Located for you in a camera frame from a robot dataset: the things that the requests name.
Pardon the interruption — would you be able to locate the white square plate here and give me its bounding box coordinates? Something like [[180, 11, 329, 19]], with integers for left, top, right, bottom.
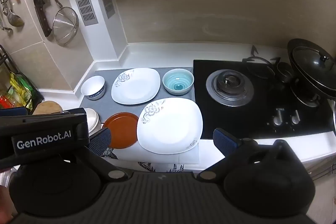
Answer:
[[137, 98, 203, 155], [111, 68, 161, 105]]

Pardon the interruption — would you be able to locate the hanging metal spoon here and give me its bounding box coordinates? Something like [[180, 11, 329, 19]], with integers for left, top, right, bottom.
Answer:
[[0, 0, 14, 32]]

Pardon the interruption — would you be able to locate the teal glazed bowl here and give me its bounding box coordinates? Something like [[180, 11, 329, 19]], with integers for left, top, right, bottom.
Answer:
[[162, 68, 194, 96]]

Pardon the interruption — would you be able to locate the black wire spice rack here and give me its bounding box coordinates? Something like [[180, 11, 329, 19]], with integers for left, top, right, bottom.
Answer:
[[1, 46, 44, 114]]

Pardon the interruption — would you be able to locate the gas burner ring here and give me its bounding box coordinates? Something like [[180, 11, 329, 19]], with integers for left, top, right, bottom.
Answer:
[[205, 68, 255, 107]]

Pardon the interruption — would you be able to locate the black gas stove top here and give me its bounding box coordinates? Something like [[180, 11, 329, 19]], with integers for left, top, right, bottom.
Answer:
[[193, 57, 334, 139]]

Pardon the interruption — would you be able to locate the black wok with lid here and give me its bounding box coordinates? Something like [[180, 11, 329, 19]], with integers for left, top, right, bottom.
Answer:
[[287, 39, 335, 100]]

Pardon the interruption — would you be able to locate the right stove knob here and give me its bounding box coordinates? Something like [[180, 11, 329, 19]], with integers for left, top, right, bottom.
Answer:
[[290, 110, 301, 125]]

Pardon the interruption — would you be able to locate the hanging metal ladle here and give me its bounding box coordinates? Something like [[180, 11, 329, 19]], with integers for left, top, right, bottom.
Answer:
[[3, 0, 25, 27]]

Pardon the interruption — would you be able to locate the person's hand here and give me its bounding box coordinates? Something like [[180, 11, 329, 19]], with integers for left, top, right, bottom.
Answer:
[[0, 185, 13, 224]]

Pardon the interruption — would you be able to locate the metal mesh strainer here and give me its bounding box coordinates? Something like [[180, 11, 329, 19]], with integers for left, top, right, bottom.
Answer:
[[52, 0, 79, 47]]

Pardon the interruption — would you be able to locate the cream bowl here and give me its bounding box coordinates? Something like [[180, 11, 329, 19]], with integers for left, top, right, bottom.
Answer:
[[84, 108, 101, 136]]

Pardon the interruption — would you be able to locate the grey counter mat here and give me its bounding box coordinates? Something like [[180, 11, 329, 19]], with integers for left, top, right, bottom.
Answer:
[[80, 69, 195, 123]]

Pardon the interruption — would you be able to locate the orange round plate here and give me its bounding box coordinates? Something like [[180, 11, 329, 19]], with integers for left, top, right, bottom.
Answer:
[[103, 112, 138, 149]]

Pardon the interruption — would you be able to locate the left stove knob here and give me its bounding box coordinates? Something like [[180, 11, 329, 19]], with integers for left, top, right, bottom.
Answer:
[[273, 109, 284, 126]]

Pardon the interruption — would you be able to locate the stove knob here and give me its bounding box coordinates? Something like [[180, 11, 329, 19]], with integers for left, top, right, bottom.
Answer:
[[290, 110, 301, 125], [273, 109, 284, 126]]

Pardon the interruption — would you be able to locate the white blue patterned bowl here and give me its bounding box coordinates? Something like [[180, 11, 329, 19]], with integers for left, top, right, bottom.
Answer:
[[80, 76, 106, 101]]

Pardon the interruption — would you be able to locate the wooden cutting board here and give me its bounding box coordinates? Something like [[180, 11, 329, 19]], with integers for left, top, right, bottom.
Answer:
[[33, 101, 63, 115]]

